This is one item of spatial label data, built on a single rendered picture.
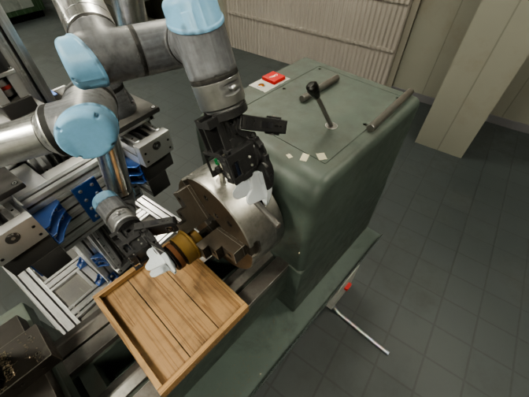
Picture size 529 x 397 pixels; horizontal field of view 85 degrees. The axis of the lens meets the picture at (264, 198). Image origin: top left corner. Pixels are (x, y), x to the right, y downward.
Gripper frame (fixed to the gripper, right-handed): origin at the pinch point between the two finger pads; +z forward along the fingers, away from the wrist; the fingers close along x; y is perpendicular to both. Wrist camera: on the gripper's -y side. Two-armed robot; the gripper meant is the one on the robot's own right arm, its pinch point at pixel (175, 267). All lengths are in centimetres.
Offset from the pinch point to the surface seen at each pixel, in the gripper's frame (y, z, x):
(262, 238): -19.8, 11.5, 3.8
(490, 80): -262, 13, -40
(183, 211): -9.7, -7.4, 7.3
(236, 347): -5, 11, -54
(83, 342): 28.6, -13.4, -23.0
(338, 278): -56, 23, -55
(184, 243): -5.0, -1.7, 3.4
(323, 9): -309, -179, -39
